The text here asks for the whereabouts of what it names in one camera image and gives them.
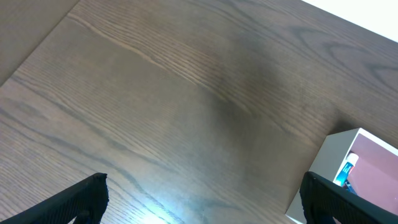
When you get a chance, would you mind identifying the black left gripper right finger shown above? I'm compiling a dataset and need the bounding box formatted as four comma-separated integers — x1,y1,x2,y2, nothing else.
299,171,397,224

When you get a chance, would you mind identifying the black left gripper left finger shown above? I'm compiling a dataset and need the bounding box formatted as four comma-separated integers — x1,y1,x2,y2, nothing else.
2,173,109,224

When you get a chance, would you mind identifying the small teal toothpaste tube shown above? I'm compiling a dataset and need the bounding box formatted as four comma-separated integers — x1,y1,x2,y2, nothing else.
333,152,359,187

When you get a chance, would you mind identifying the blue disposable razor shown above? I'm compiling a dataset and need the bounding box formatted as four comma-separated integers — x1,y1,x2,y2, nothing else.
343,180,357,195

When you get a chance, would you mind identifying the white box with pink interior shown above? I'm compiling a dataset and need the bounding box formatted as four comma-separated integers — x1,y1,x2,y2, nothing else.
285,128,397,223

